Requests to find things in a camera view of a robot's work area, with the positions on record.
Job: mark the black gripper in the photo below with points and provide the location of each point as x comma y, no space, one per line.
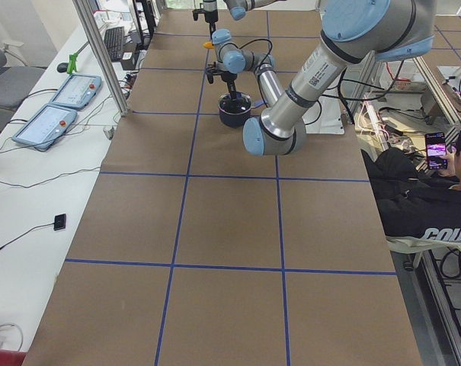
227,78
209,16

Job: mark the yellow corn cob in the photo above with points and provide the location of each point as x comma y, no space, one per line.
208,45

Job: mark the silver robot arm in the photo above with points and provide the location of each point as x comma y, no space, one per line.
237,8
392,30

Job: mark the black keyboard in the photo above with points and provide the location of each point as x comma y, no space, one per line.
114,40

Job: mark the green clamp tool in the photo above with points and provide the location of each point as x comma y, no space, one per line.
72,63

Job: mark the far teach pendant tablet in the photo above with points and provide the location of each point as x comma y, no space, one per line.
77,91

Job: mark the teach pendant tablet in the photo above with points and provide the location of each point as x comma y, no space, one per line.
46,127
77,91

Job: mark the near teach pendant tablet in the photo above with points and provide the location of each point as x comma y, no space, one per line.
46,127

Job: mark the smartphone with lit screen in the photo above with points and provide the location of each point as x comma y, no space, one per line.
435,145

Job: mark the grey office chair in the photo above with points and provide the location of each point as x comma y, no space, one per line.
15,84

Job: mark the seated person in black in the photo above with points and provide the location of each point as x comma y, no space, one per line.
408,206

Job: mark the small black square device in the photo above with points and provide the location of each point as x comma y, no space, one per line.
60,222

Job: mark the blue saucepan with handle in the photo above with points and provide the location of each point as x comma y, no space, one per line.
235,121

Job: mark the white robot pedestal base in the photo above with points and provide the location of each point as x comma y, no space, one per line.
324,117

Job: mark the aluminium frame post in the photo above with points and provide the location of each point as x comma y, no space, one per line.
92,33

